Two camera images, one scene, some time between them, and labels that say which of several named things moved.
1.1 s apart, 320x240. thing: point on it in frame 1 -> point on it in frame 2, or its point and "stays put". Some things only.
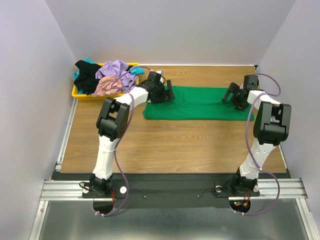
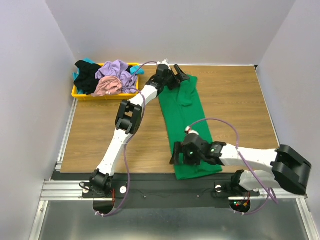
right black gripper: [234, 93] -> [178, 153]
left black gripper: [164, 91] -> [175, 76]
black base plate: [164, 190] stays put
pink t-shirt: [108, 85] stays put
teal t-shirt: [134, 70] stays put
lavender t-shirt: [118, 69] stays put
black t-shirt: [86, 80] stays put
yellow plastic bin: [78, 95] stays put
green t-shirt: [197, 103] -> [185, 114]
